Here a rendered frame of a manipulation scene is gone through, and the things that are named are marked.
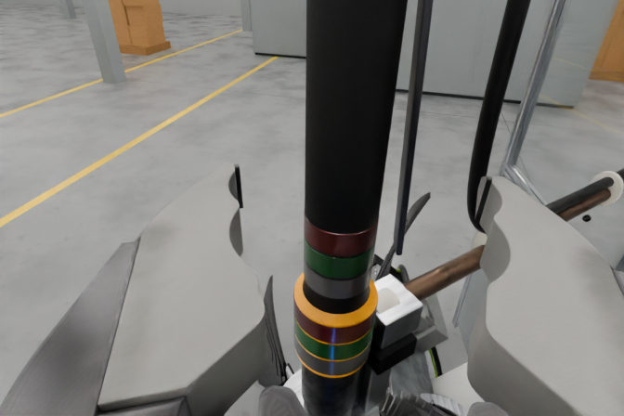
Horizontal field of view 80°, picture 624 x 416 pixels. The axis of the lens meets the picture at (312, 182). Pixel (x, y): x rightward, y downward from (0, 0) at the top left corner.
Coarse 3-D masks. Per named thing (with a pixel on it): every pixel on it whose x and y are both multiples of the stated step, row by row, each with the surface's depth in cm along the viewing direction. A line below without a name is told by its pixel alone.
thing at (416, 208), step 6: (420, 198) 55; (426, 198) 51; (414, 204) 56; (420, 204) 51; (414, 210) 53; (420, 210) 50; (408, 216) 56; (414, 216) 50; (408, 222) 52; (408, 228) 50; (390, 252) 53; (390, 258) 49; (384, 264) 50; (390, 264) 61; (384, 270) 50; (378, 276) 52; (384, 276) 57
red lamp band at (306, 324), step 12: (300, 312) 18; (300, 324) 19; (312, 324) 18; (360, 324) 18; (372, 324) 19; (312, 336) 18; (324, 336) 18; (336, 336) 18; (348, 336) 18; (360, 336) 18
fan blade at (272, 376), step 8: (272, 280) 75; (272, 288) 73; (272, 296) 71; (264, 304) 77; (272, 304) 69; (272, 312) 68; (272, 320) 67; (272, 328) 66; (272, 336) 66; (272, 344) 65; (280, 344) 61; (272, 352) 66; (280, 352) 60; (272, 360) 66; (280, 360) 60; (272, 368) 68; (280, 368) 59; (264, 376) 75; (272, 376) 69; (280, 376) 61; (264, 384) 75; (272, 384) 70
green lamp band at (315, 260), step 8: (304, 240) 17; (304, 248) 18; (312, 256) 17; (320, 256) 16; (328, 256) 16; (360, 256) 16; (368, 256) 17; (312, 264) 17; (320, 264) 17; (328, 264) 16; (336, 264) 16; (344, 264) 16; (352, 264) 16; (360, 264) 16; (368, 264) 17; (320, 272) 17; (328, 272) 17; (336, 272) 16; (344, 272) 16; (352, 272) 17; (360, 272) 17
